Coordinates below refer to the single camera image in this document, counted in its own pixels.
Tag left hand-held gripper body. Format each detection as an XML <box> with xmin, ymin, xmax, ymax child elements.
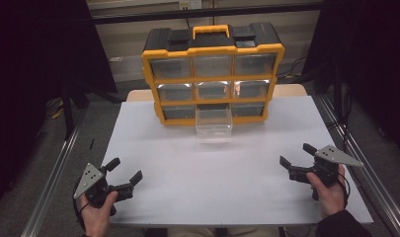
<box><xmin>73</xmin><ymin>162</ymin><xmax>135</xmax><ymax>217</ymax></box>

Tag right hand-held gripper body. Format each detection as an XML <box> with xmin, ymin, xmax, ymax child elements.
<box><xmin>287</xmin><ymin>144</ymin><xmax>365</xmax><ymax>201</ymax></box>

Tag person's right hand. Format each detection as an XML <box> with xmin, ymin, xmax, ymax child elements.
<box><xmin>305</xmin><ymin>164</ymin><xmax>349</xmax><ymax>220</ymax></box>

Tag person's left hand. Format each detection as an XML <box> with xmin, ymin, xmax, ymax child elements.
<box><xmin>78</xmin><ymin>191</ymin><xmax>120</xmax><ymax>237</ymax></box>

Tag black metal stand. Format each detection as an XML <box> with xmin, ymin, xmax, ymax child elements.
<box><xmin>59</xmin><ymin>83</ymin><xmax>90</xmax><ymax>141</ymax></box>

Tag clear plastic drawer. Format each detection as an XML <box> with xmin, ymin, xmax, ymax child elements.
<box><xmin>195</xmin><ymin>104</ymin><xmax>234</xmax><ymax>143</ymax></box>

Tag black curtain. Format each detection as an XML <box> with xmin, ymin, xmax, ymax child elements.
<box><xmin>0</xmin><ymin>0</ymin><xmax>119</xmax><ymax>215</ymax></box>
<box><xmin>300</xmin><ymin>0</ymin><xmax>400</xmax><ymax>156</ymax></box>

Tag yellow black drawer organizer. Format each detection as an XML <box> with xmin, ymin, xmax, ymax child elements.
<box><xmin>140</xmin><ymin>22</ymin><xmax>286</xmax><ymax>127</ymax></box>

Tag black horizontal bar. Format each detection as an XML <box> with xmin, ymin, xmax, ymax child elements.
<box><xmin>91</xmin><ymin>1</ymin><xmax>324</xmax><ymax>26</ymax></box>

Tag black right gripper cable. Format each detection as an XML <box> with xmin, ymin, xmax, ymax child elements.
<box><xmin>336</xmin><ymin>172</ymin><xmax>352</xmax><ymax>210</ymax></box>

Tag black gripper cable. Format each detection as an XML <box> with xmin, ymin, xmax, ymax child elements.
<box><xmin>71</xmin><ymin>179</ymin><xmax>91</xmax><ymax>235</ymax></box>
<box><xmin>336</xmin><ymin>172</ymin><xmax>352</xmax><ymax>210</ymax></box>

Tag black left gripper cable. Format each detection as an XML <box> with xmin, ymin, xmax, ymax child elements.
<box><xmin>71</xmin><ymin>179</ymin><xmax>91</xmax><ymax>235</ymax></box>

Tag aluminium frame rail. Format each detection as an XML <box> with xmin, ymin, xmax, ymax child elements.
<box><xmin>315</xmin><ymin>94</ymin><xmax>400</xmax><ymax>237</ymax></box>
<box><xmin>20</xmin><ymin>108</ymin><xmax>87</xmax><ymax>237</ymax></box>

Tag yellow floor cable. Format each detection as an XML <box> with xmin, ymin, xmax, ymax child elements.
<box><xmin>44</xmin><ymin>98</ymin><xmax>65</xmax><ymax>120</ymax></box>

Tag black floor cables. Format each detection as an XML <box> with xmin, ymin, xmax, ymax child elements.
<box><xmin>276</xmin><ymin>56</ymin><xmax>308</xmax><ymax>81</ymax></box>

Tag white wall socket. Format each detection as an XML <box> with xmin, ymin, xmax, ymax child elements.
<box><xmin>179</xmin><ymin>0</ymin><xmax>203</xmax><ymax>11</ymax></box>

